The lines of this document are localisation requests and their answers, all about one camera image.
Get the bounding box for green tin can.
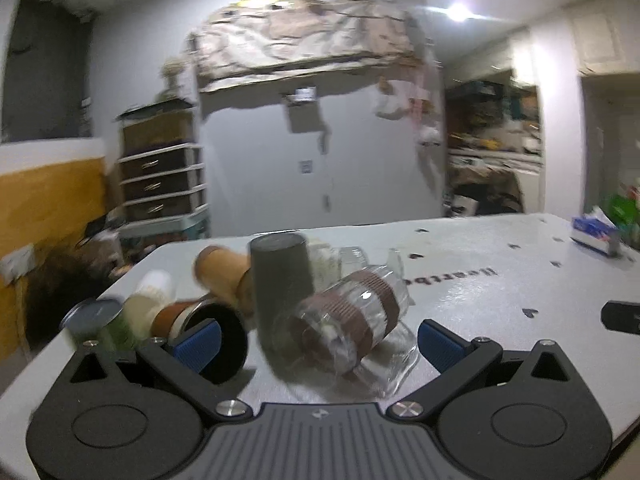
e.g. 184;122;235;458
60;297;137;351

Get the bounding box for chair draped with brown clothes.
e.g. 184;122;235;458
448;166;525;216

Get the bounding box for glass fish tank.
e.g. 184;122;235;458
116;98;196;156

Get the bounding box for patterned cloth wall cover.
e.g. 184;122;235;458
188;0;419;93

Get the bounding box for blue tissue box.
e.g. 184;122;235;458
570;206;620;258

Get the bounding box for dark grey tumbler cup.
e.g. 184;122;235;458
248;231;314;370

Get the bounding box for clear stemmed glass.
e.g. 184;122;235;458
307;240;369;290

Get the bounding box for clear mug with brown bands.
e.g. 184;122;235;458
272;248;418;403

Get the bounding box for brown cup black interior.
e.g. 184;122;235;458
150;297;248;385

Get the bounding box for teal side table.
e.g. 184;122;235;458
118;205;209;244

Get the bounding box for white drawer unit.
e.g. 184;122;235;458
118;143;206;223

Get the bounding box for white paper cup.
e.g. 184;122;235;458
124;270;176;340

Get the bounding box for white wall power socket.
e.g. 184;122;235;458
0;244;36;284

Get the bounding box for white plush toy hanging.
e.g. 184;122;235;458
418;126;442;146

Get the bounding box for dried flower vase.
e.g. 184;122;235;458
160;56;186;100

